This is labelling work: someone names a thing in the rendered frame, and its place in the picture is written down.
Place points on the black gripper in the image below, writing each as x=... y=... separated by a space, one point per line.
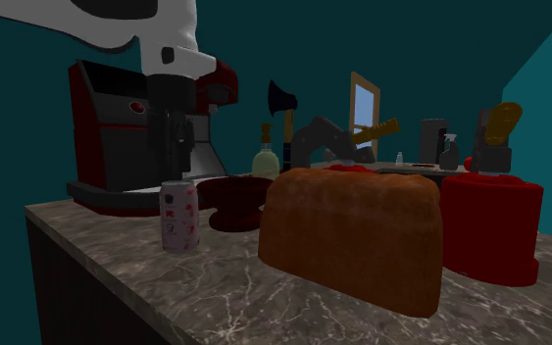
x=171 y=95

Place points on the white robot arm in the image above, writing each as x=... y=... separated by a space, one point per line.
x=113 y=24

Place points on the red and black coffee machine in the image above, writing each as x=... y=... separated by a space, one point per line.
x=113 y=148

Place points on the pale green bottle brown cap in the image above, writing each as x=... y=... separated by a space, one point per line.
x=266 y=162

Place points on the dark red bowl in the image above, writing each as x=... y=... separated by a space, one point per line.
x=235 y=198

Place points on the pink and white drink can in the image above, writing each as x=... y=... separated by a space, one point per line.
x=180 y=217

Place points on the dark grey angular holder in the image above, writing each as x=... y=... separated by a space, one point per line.
x=321 y=136

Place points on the yellow ridged stick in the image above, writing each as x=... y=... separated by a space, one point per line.
x=377 y=131

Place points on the brown toaster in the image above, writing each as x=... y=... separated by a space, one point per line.
x=352 y=234

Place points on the small clear bottle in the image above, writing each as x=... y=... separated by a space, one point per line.
x=399 y=159

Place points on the grey side counter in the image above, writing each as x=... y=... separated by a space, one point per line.
x=409 y=168

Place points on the dark grey upright appliance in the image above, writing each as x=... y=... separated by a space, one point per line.
x=432 y=141

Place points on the dark spray bottle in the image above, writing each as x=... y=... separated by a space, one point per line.
x=449 y=155

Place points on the yellow bread loaf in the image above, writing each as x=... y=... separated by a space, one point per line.
x=502 y=123

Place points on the red round appliance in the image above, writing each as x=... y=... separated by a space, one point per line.
x=490 y=224

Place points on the window with wooden frame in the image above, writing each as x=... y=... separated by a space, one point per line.
x=364 y=107

